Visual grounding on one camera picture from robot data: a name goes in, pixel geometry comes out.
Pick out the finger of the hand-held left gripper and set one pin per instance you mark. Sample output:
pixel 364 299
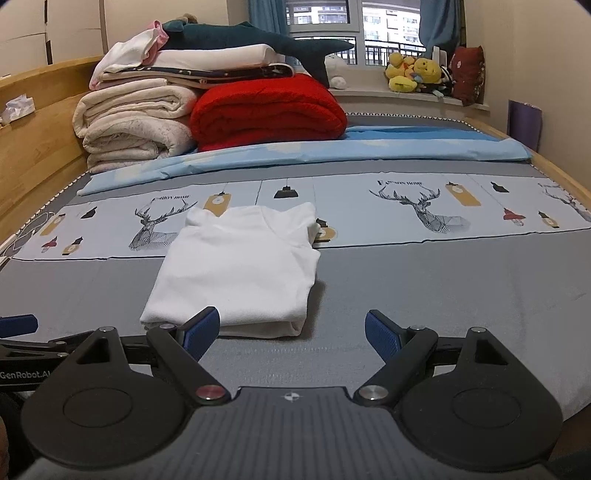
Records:
pixel 46 347
pixel 18 326

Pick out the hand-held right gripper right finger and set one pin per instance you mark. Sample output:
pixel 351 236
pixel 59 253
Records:
pixel 382 334

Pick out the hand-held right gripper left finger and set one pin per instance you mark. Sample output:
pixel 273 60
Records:
pixel 201 330

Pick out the white shirt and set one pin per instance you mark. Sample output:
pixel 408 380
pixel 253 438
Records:
pixel 240 267

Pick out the white speckled folded blanket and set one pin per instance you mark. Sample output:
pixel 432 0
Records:
pixel 138 145

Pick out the light blue folded sheet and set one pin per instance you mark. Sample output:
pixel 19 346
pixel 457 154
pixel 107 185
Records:
pixel 300 152

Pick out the tissue pack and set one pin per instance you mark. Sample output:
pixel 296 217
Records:
pixel 18 108

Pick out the red folded blanket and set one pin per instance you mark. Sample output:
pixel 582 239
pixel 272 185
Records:
pixel 268 110

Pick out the cream folded blanket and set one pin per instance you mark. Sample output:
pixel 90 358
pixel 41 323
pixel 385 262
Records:
pixel 134 106

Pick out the white window sill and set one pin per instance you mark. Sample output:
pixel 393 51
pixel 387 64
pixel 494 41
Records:
pixel 369 98

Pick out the purple box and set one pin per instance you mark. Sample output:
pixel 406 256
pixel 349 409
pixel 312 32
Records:
pixel 524 124

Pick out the yellow duck plush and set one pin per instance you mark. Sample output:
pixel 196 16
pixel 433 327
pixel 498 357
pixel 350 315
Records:
pixel 399 76

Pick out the black white striped plush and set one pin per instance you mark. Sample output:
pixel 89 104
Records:
pixel 444 83

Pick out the yellow round plush toy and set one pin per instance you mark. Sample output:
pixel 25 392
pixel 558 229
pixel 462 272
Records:
pixel 427 70

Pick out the small white plush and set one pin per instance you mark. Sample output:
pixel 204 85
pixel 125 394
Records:
pixel 336 69

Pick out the dark red cushion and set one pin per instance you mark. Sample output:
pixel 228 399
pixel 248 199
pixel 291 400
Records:
pixel 468 76

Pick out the white folded sheet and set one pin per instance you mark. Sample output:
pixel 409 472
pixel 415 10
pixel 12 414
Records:
pixel 217 57

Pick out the pink and white cloth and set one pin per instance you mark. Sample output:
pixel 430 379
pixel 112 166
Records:
pixel 129 50

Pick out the white wardrobe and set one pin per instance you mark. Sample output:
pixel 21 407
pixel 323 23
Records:
pixel 51 32

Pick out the dark teal shark plush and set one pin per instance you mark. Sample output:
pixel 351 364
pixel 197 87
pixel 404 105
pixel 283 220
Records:
pixel 258 39

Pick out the window with balcony railing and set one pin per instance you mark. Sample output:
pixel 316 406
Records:
pixel 383 23

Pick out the blue curtain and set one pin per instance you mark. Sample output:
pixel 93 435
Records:
pixel 268 14
pixel 438 23

